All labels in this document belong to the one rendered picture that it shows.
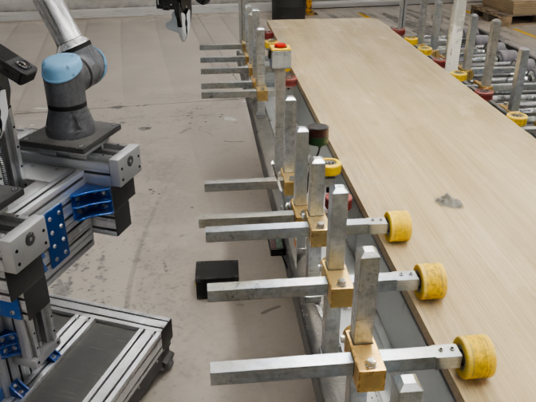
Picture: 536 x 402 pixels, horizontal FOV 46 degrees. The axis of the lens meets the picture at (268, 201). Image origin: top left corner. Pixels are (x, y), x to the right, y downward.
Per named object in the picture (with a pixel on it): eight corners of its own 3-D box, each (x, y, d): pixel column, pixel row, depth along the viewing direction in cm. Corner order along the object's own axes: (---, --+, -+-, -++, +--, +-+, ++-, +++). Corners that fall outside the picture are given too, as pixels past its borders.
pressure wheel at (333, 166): (332, 199, 207) (333, 167, 202) (311, 193, 211) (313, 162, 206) (344, 191, 213) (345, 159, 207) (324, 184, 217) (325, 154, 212)
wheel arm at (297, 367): (210, 388, 112) (210, 372, 110) (210, 373, 115) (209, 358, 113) (478, 367, 116) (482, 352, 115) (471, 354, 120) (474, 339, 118)
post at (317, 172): (306, 317, 175) (311, 160, 153) (304, 310, 178) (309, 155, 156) (318, 317, 175) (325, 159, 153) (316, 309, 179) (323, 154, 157)
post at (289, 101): (283, 230, 219) (285, 97, 197) (282, 224, 222) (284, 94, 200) (293, 229, 220) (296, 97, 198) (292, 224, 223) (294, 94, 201)
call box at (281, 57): (271, 71, 218) (271, 49, 214) (269, 66, 224) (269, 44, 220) (291, 70, 218) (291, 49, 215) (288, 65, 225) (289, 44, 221)
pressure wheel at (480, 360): (467, 339, 114) (450, 333, 122) (470, 384, 113) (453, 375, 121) (498, 336, 114) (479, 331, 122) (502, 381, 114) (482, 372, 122)
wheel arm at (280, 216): (199, 231, 183) (198, 218, 181) (199, 226, 186) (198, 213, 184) (344, 223, 187) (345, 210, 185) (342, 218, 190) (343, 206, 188)
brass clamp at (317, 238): (309, 247, 156) (309, 230, 154) (300, 222, 168) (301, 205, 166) (333, 246, 157) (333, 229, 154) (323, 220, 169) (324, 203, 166)
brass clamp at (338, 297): (327, 309, 134) (329, 289, 132) (317, 273, 146) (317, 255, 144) (356, 306, 134) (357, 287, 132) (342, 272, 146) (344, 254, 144)
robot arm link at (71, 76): (38, 106, 186) (30, 61, 180) (60, 92, 198) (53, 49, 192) (76, 108, 184) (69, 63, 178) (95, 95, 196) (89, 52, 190)
